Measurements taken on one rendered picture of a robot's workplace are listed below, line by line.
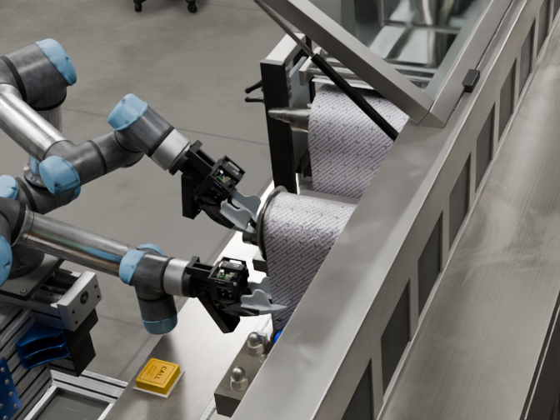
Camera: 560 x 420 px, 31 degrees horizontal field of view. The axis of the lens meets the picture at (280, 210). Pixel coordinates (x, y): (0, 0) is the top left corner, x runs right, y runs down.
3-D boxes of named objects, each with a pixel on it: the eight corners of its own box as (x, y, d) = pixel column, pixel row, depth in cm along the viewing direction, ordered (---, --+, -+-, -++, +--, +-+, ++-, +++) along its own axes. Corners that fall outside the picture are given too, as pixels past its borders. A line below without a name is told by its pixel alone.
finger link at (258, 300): (278, 299, 196) (236, 288, 200) (282, 322, 200) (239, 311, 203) (285, 288, 199) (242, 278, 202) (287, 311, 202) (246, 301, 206)
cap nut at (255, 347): (251, 341, 204) (248, 325, 202) (267, 345, 203) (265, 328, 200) (242, 353, 202) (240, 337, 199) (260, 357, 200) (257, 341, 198)
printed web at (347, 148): (346, 258, 242) (333, 70, 212) (442, 278, 233) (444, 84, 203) (281, 372, 214) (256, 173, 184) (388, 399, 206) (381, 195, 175)
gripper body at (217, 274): (233, 284, 198) (178, 272, 203) (238, 317, 204) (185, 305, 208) (250, 260, 204) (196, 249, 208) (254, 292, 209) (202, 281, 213)
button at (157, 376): (152, 365, 220) (151, 357, 219) (181, 372, 217) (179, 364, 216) (137, 387, 215) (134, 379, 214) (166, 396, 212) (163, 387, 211)
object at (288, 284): (277, 330, 208) (267, 259, 197) (387, 356, 199) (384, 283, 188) (276, 332, 207) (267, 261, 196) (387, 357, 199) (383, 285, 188)
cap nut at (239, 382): (235, 375, 197) (232, 358, 195) (252, 380, 196) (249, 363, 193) (227, 388, 195) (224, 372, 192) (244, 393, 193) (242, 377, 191)
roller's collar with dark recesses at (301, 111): (302, 121, 217) (300, 95, 213) (328, 125, 215) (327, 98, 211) (291, 137, 213) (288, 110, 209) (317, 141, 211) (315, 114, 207)
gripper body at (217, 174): (232, 196, 192) (182, 154, 191) (211, 218, 198) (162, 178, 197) (249, 172, 197) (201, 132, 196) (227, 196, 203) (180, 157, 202)
